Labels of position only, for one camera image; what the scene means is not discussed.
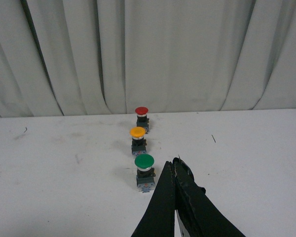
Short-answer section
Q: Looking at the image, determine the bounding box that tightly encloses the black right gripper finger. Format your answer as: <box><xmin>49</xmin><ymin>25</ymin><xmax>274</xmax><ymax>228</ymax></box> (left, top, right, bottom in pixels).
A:
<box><xmin>172</xmin><ymin>157</ymin><xmax>246</xmax><ymax>237</ymax></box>
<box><xmin>132</xmin><ymin>161</ymin><xmax>175</xmax><ymax>237</ymax></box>

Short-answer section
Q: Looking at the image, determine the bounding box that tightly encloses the yellow push button switch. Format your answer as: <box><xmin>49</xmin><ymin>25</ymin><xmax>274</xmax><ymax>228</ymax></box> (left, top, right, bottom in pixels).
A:
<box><xmin>130</xmin><ymin>127</ymin><xmax>147</xmax><ymax>157</ymax></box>

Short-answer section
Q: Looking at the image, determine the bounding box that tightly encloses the white curtain backdrop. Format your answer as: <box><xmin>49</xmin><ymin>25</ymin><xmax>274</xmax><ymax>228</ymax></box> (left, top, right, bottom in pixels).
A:
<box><xmin>0</xmin><ymin>0</ymin><xmax>296</xmax><ymax>118</ymax></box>

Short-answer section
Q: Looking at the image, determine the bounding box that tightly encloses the green push button switch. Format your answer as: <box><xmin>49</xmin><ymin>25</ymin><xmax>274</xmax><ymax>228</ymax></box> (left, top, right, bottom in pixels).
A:
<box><xmin>135</xmin><ymin>154</ymin><xmax>155</xmax><ymax>192</ymax></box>

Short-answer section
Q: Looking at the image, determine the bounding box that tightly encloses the red push button switch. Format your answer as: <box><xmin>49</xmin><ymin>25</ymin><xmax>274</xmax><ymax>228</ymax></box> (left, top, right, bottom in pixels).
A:
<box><xmin>135</xmin><ymin>107</ymin><xmax>149</xmax><ymax>134</ymax></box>

